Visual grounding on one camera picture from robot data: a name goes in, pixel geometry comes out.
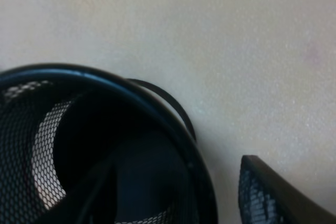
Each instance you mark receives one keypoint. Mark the black mesh pen holder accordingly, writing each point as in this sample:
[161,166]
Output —
[49,110]

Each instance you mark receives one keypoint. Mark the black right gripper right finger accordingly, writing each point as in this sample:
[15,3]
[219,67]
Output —
[265,197]

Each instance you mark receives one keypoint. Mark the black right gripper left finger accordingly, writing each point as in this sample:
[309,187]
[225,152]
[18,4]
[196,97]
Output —
[134,181]

